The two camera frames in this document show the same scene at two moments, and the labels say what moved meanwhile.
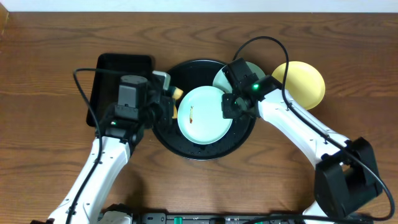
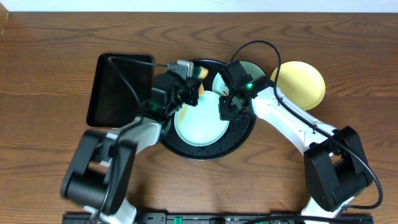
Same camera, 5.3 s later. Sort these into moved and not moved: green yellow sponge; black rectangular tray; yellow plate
Moved: green yellow sponge
Not moved: yellow plate; black rectangular tray
